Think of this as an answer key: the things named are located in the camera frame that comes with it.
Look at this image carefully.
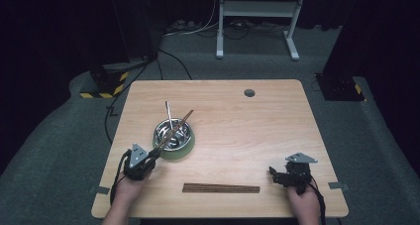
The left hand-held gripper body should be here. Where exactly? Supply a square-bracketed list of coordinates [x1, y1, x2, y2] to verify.
[123, 143, 157, 181]

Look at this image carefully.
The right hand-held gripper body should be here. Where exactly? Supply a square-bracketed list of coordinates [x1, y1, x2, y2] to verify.
[280, 152, 319, 196]

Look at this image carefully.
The metal bowl with green base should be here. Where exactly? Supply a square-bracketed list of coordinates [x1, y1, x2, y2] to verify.
[152, 117, 196, 161]

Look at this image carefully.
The single brown chopstick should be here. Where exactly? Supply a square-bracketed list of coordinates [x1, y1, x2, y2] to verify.
[157, 109, 194, 151]
[158, 110, 195, 152]

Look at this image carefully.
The row of wooden chopsticks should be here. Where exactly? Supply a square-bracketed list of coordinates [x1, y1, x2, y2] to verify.
[181, 182, 262, 194]

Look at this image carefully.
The person's left hand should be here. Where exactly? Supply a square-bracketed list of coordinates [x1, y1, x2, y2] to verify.
[112, 170, 154, 213]

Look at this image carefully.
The person's right hand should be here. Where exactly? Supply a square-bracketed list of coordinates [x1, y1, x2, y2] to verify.
[285, 181, 322, 225]

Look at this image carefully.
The metal spoon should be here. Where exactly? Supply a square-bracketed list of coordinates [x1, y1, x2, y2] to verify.
[164, 100, 183, 148]

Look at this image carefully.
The grey tape piece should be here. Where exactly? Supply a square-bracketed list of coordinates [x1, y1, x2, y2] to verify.
[89, 185, 111, 196]
[327, 181, 351, 191]

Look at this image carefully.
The yellow-black striped stand base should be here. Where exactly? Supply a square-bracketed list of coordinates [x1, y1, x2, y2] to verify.
[78, 63, 131, 100]

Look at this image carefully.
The black perforated stand base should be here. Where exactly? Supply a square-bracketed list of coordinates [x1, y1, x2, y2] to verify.
[314, 71, 367, 103]

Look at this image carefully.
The power strip with plugs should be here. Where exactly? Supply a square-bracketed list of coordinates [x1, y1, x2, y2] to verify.
[165, 19, 200, 34]

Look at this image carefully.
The white metal stand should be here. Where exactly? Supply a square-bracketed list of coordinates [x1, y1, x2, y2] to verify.
[215, 0, 309, 61]

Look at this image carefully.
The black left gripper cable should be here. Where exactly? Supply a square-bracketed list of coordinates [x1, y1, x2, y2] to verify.
[109, 149, 133, 206]

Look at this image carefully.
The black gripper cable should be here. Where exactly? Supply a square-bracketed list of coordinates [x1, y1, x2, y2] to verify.
[308, 176, 328, 225]
[109, 149, 133, 206]

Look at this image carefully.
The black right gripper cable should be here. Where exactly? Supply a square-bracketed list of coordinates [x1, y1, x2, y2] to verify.
[308, 176, 328, 225]

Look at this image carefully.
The black floor cable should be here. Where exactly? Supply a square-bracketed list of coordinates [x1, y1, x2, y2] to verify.
[104, 48, 193, 145]

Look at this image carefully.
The white floor cable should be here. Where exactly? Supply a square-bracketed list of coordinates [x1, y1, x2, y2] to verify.
[162, 0, 220, 39]

